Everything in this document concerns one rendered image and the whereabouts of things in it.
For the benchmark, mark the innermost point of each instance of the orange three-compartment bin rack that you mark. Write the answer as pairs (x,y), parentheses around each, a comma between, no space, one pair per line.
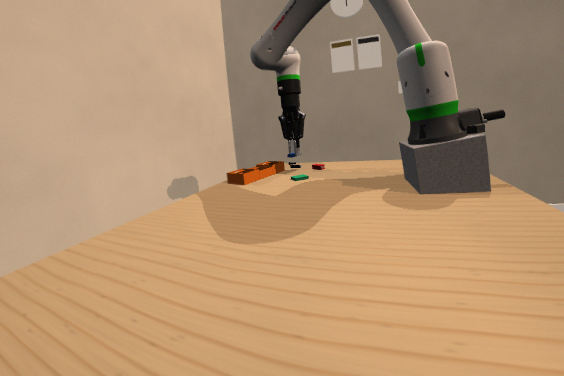
(262,170)

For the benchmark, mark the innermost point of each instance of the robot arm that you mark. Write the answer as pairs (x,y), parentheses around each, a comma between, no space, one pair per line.
(425,69)

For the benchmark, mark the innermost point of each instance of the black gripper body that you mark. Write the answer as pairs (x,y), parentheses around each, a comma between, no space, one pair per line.
(292,101)

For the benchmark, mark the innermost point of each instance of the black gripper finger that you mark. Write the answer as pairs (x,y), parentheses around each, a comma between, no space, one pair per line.
(298,128)
(287,129)

